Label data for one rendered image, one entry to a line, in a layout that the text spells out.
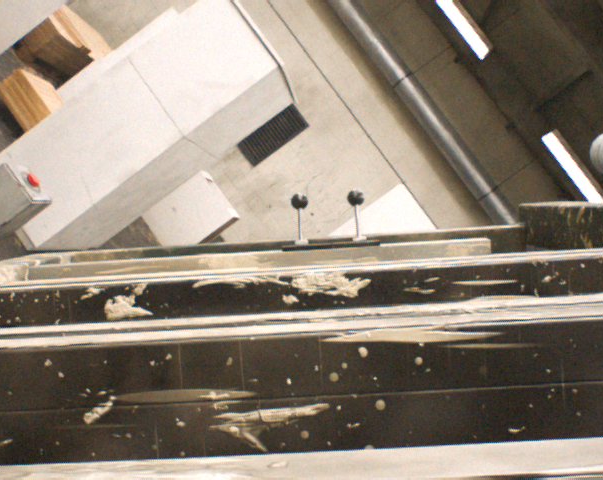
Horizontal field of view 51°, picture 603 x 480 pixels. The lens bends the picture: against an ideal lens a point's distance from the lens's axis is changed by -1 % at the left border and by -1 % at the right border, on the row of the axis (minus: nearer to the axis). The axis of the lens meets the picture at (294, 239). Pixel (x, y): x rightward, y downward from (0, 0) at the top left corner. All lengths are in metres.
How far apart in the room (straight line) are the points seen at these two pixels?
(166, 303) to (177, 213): 5.63
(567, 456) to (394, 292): 0.46
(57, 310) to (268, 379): 0.36
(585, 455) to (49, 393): 0.28
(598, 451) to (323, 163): 9.18
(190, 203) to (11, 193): 4.67
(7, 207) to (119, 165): 2.03
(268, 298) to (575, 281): 0.30
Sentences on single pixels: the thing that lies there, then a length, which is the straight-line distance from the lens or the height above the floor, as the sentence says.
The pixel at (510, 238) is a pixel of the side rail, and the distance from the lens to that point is 1.61.
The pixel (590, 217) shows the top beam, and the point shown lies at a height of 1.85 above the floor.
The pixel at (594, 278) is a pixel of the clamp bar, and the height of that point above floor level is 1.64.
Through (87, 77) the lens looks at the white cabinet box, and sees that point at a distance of 5.68.
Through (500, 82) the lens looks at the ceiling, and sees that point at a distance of 8.45.
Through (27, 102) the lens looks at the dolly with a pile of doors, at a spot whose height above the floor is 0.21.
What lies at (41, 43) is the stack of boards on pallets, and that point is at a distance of 6.60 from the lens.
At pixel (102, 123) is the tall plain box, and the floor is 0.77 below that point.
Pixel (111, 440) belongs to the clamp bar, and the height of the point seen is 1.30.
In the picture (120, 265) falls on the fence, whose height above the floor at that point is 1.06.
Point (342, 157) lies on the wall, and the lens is 9.34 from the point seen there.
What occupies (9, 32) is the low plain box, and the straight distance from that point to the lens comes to 5.04.
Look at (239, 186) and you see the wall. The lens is 9.44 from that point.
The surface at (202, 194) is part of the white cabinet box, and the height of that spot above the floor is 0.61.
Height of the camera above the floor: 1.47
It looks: 4 degrees down
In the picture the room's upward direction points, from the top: 54 degrees clockwise
